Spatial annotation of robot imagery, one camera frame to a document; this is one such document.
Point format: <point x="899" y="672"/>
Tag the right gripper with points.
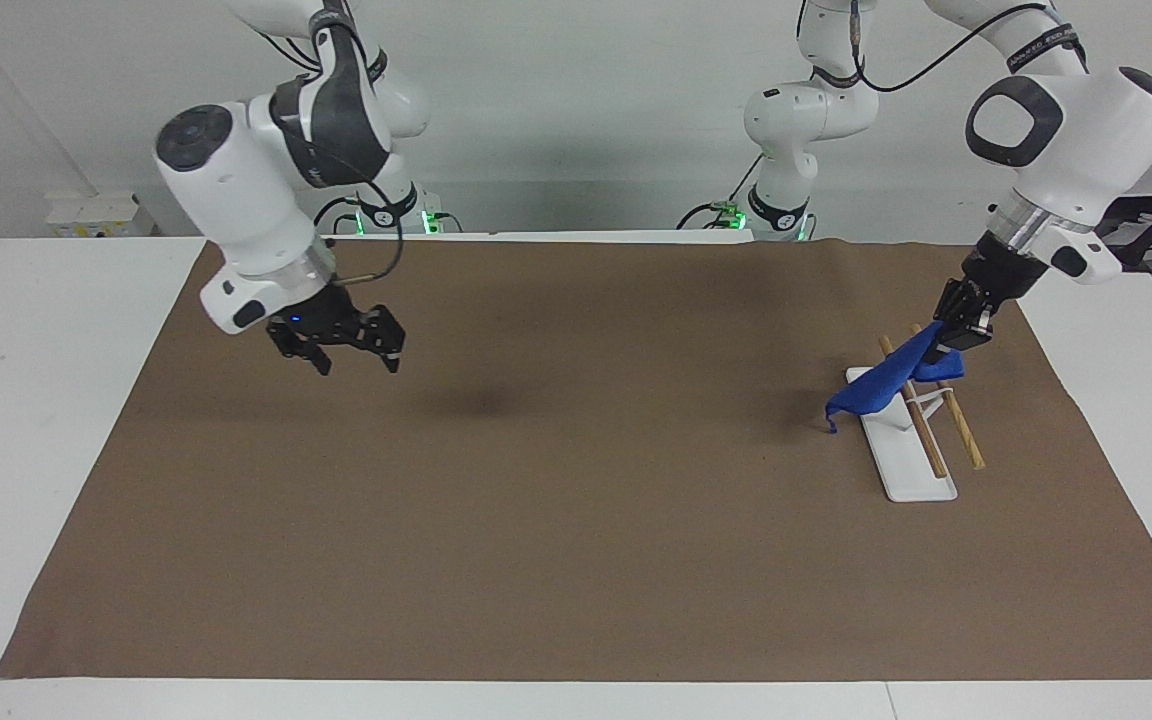
<point x="314" y="316"/>

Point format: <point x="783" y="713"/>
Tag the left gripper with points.
<point x="1001" y="268"/>

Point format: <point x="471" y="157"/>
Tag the blue towel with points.
<point x="876" y="392"/>

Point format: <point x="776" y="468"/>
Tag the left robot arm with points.
<point x="1096" y="130"/>

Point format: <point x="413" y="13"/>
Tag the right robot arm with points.
<point x="246" y="190"/>

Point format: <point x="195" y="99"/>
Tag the white rack with wooden bars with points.
<point x="911" y="470"/>

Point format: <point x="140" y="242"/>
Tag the white box with yellow labels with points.
<point x="101" y="215"/>

